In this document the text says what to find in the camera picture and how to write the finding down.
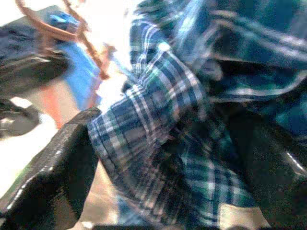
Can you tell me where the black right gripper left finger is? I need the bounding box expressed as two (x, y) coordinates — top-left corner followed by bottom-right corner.
(0, 107), (101, 230)

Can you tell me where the blue plaid shirt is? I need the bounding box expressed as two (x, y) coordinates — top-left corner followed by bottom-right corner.
(87, 0), (307, 230)

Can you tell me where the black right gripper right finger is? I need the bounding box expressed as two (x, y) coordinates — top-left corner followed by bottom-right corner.
(230, 119), (307, 230)

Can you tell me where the pink clothes hanger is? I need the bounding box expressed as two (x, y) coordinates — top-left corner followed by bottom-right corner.
(15, 0), (111, 81)

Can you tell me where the blue hanging garment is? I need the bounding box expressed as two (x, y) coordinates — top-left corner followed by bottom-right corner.
(49, 13), (103, 111)

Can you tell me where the orange hanging T-shirt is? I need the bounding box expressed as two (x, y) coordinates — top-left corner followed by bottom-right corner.
(39, 85), (67, 129)

